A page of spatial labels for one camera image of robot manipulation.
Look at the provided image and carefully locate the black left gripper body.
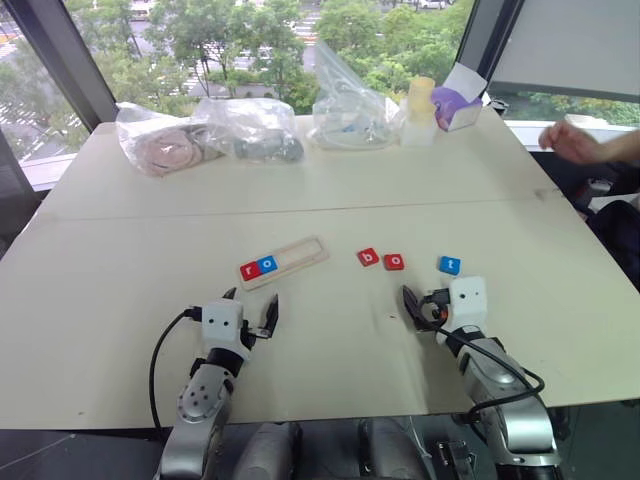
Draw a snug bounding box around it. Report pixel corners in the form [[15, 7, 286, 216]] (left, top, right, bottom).
[[239, 319, 269, 352]]

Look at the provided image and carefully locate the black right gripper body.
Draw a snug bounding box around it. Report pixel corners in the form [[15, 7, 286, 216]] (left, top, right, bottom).
[[422, 301, 454, 334]]

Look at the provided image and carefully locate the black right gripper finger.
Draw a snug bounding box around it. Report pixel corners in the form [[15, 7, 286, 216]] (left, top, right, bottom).
[[401, 284, 428, 332]]

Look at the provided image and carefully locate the wooden letter tray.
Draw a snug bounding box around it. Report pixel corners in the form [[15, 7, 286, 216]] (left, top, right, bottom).
[[238, 235, 331, 293]]

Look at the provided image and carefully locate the bystander bare hand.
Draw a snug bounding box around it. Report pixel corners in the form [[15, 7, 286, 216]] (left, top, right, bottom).
[[538, 120, 602, 167]]

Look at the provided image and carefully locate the dark rounded shape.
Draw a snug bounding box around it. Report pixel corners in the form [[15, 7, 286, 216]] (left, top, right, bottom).
[[231, 421, 304, 480], [356, 416, 437, 480]]

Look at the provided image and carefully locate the plastic bag with grey contents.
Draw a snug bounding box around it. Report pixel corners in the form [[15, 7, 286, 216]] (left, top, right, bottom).
[[192, 96, 306, 165]]

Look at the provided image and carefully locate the plastic bag with pink contents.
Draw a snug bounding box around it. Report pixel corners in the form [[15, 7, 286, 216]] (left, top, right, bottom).
[[115, 101, 234, 178]]

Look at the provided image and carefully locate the dark fabric bundle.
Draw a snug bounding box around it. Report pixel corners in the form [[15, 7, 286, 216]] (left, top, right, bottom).
[[572, 162, 640, 294]]

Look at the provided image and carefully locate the yellow and white plastic container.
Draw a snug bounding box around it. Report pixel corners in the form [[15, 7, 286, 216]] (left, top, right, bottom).
[[399, 75, 438, 148]]

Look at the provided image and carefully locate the purple tissue box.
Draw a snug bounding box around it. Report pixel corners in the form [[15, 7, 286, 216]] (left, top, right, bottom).
[[430, 63, 489, 133]]

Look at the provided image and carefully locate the grey roller blind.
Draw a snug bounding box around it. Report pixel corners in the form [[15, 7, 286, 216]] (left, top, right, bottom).
[[487, 0, 640, 105]]

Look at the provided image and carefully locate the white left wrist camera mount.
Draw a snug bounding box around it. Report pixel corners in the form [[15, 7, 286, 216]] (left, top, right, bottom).
[[201, 299, 246, 359]]

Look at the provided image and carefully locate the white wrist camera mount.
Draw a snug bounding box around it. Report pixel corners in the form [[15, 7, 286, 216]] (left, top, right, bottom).
[[447, 274, 489, 334], [201, 299, 246, 359]]

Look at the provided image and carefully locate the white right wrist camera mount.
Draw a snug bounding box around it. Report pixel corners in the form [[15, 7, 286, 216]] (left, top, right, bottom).
[[447, 274, 489, 334]]

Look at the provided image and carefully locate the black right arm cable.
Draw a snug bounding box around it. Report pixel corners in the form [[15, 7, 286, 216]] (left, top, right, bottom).
[[418, 288, 546, 426]]

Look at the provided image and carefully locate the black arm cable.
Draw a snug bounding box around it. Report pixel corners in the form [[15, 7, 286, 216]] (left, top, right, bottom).
[[418, 288, 546, 426], [148, 308, 205, 432]]

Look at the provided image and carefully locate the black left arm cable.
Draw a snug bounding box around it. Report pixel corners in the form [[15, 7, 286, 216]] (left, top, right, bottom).
[[148, 308, 205, 432]]

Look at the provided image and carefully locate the black metal bracket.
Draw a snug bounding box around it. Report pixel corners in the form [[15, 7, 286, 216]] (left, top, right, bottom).
[[433, 439, 477, 480]]

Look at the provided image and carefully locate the clear plastic bag with cables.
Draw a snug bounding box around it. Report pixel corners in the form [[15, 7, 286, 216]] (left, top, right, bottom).
[[305, 39, 404, 152]]

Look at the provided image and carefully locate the dark window frame pillar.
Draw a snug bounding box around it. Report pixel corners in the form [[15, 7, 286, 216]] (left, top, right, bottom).
[[8, 0, 119, 135], [456, 0, 526, 97]]

